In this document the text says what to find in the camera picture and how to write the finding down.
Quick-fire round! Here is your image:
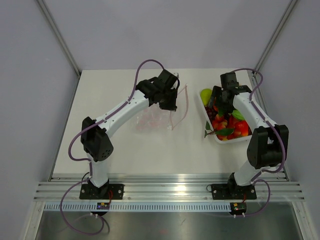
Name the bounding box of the clear pink zip top bag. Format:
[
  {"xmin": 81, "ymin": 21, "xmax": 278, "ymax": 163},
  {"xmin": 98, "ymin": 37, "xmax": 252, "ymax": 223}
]
[{"xmin": 132, "ymin": 84, "xmax": 189, "ymax": 132}]

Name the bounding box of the white plastic fruit basket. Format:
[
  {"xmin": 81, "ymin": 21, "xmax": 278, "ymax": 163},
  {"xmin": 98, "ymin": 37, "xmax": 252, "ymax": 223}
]
[{"xmin": 199, "ymin": 91, "xmax": 252, "ymax": 144}]

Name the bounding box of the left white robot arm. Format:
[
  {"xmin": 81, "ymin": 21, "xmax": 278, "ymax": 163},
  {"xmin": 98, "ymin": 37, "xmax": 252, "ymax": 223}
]
[{"xmin": 80, "ymin": 69, "xmax": 180, "ymax": 199}]

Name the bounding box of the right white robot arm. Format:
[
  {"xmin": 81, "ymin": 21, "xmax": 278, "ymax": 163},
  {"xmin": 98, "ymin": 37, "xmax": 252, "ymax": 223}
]
[{"xmin": 210, "ymin": 71, "xmax": 289, "ymax": 200}]

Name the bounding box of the green pear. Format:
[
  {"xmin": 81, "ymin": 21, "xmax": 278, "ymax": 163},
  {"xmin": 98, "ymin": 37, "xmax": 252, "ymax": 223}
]
[{"xmin": 200, "ymin": 88, "xmax": 212, "ymax": 106}]

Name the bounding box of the dark grape bunch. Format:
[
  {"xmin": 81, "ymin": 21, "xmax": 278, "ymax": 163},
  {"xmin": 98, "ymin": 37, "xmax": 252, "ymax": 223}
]
[{"xmin": 205, "ymin": 106, "xmax": 218, "ymax": 122}]

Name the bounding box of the large green leaf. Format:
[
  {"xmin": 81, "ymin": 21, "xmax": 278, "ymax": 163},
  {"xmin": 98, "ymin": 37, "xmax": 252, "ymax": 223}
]
[{"xmin": 231, "ymin": 109, "xmax": 245, "ymax": 121}]

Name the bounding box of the right small circuit board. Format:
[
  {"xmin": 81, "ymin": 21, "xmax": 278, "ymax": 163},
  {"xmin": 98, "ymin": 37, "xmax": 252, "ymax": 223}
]
[{"xmin": 230, "ymin": 202, "xmax": 247, "ymax": 216}]

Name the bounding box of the small circuit board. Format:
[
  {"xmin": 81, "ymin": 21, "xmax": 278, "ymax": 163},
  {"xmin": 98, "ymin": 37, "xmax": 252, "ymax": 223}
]
[
  {"xmin": 230, "ymin": 202, "xmax": 247, "ymax": 216},
  {"xmin": 97, "ymin": 202, "xmax": 110, "ymax": 210}
]

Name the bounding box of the left small circuit board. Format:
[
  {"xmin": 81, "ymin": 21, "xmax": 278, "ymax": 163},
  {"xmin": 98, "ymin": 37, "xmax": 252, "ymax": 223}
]
[{"xmin": 97, "ymin": 202, "xmax": 110, "ymax": 210}]

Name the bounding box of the right aluminium frame post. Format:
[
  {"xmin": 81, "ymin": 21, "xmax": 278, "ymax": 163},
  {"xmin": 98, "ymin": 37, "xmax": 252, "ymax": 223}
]
[{"xmin": 251, "ymin": 0, "xmax": 300, "ymax": 76}]

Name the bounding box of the aluminium frame post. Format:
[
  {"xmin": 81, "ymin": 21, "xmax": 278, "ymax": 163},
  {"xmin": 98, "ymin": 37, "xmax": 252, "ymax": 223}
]
[
  {"xmin": 251, "ymin": 0, "xmax": 300, "ymax": 76},
  {"xmin": 35, "ymin": 0, "xmax": 82, "ymax": 78}
]

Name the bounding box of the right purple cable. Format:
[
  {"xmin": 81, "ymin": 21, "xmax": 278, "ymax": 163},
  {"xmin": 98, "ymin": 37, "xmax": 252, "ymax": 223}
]
[{"xmin": 203, "ymin": 67, "xmax": 287, "ymax": 218}]

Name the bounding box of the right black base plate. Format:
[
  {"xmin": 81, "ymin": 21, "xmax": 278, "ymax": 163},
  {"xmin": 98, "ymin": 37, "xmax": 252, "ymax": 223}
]
[{"xmin": 210, "ymin": 183, "xmax": 257, "ymax": 200}]

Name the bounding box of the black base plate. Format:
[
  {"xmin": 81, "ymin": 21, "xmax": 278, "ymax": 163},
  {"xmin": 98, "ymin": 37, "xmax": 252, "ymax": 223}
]
[
  {"xmin": 79, "ymin": 183, "xmax": 124, "ymax": 200},
  {"xmin": 210, "ymin": 183, "xmax": 257, "ymax": 200}
]

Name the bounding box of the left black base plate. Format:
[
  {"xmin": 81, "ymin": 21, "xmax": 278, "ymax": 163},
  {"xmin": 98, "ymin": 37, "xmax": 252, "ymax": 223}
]
[{"xmin": 79, "ymin": 183, "xmax": 124, "ymax": 200}]

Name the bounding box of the aluminium mounting rail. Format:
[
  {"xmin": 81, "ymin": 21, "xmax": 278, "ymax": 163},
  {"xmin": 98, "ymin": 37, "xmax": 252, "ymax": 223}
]
[{"xmin": 33, "ymin": 172, "xmax": 305, "ymax": 202}]

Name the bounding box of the left aluminium frame post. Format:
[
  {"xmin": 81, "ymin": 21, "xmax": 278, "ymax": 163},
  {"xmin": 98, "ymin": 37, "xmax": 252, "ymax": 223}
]
[{"xmin": 35, "ymin": 0, "xmax": 82, "ymax": 78}]

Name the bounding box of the white slotted cable duct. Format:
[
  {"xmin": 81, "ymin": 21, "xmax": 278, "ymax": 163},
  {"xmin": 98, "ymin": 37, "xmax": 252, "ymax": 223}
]
[{"xmin": 44, "ymin": 201, "xmax": 231, "ymax": 213}]

